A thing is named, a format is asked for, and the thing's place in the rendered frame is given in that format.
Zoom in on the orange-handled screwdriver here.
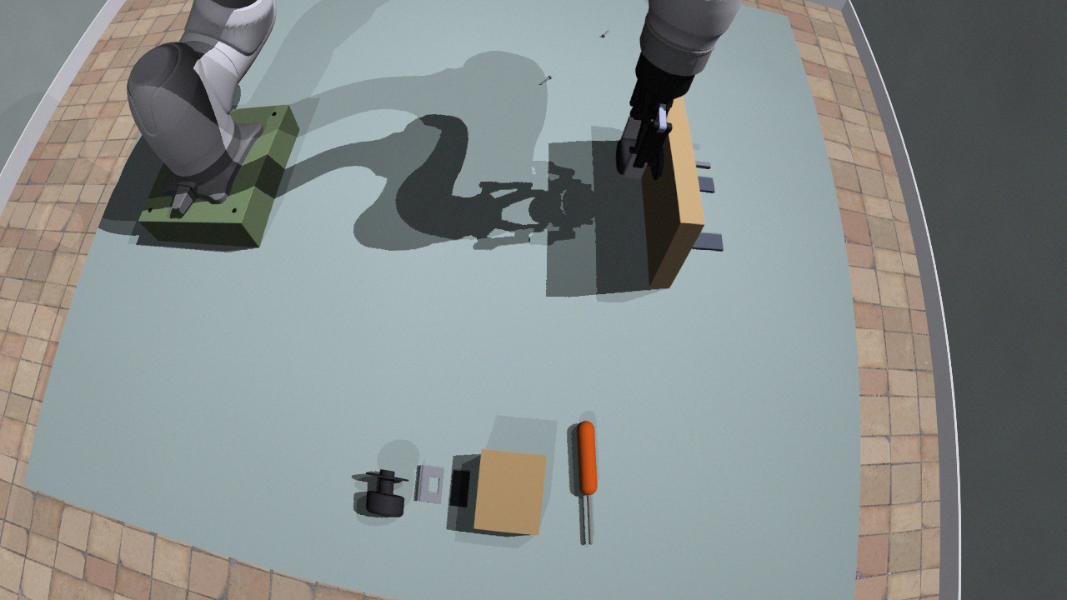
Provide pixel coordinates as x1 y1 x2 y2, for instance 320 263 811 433
577 421 598 544

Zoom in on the tan wooden door panel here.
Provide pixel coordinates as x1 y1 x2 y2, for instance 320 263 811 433
641 96 704 288

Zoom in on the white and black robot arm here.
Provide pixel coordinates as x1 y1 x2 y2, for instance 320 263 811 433
127 0 743 214

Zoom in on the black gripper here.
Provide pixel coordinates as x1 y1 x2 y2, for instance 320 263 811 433
621 52 695 179

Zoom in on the black rectangular block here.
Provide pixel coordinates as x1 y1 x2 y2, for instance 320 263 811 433
450 470 469 508

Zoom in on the black door knob with metal spindle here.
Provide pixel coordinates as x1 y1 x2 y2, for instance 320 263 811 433
616 139 711 180

